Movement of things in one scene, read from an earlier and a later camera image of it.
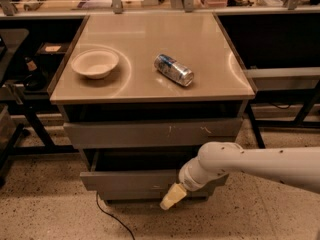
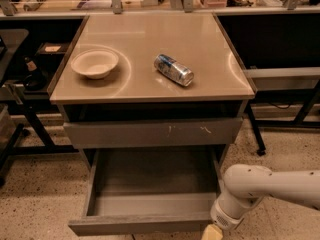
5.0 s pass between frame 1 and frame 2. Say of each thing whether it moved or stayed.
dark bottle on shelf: stayed
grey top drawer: stayed
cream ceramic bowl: stayed
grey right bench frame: stayed
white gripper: moved
